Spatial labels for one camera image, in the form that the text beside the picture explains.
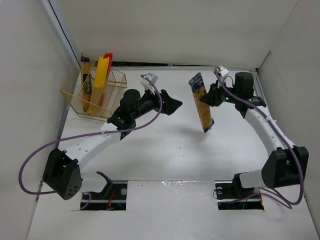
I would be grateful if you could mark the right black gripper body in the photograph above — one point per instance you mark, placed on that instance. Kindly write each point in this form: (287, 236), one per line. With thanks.
(215, 94)

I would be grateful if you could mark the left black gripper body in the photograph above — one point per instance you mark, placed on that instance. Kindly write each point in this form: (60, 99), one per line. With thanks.
(164, 101)

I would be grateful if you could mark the blue patterned spaghetti bag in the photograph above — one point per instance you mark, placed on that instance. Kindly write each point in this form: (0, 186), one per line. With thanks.
(198, 89)

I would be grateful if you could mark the navy label spaghetti bag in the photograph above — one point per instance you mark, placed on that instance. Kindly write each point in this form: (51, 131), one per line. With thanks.
(86, 82)

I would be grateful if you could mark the yellow spaghetti bag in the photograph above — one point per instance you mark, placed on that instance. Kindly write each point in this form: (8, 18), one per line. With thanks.
(98, 85)

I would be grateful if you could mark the red spaghetti bag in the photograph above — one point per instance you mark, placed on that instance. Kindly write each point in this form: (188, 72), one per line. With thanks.
(109, 56)

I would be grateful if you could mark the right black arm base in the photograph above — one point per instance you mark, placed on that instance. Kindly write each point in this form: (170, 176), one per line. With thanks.
(230, 195)

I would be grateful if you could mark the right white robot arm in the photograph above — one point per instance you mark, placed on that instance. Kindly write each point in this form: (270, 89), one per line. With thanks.
(287, 163)

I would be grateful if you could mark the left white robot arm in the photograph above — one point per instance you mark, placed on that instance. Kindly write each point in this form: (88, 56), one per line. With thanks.
(63, 169)

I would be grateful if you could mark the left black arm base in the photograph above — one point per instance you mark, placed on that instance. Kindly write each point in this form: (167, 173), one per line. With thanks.
(104, 194)

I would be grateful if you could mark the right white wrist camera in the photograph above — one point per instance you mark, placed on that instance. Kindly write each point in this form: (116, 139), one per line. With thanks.
(221, 72)

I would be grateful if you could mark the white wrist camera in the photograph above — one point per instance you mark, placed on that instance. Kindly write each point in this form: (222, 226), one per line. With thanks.
(148, 81)
(221, 72)

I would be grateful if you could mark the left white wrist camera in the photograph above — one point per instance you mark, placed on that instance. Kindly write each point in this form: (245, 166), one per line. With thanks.
(148, 81)

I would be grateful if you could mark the yellow wire mesh basket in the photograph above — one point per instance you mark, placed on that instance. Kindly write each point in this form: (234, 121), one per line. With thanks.
(72, 90)

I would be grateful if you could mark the aluminium rail right edge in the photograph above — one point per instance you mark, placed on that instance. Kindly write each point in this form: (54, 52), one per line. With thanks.
(267, 129)

